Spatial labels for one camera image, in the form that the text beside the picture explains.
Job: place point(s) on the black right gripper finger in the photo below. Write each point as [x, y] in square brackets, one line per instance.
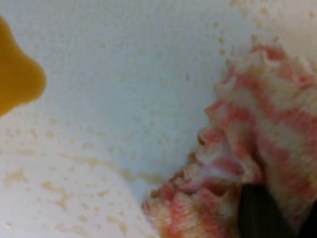
[259, 215]

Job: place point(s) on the pink striped stained rag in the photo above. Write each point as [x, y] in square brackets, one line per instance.
[262, 131]

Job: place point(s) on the brown coffee puddle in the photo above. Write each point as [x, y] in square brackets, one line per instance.
[22, 80]

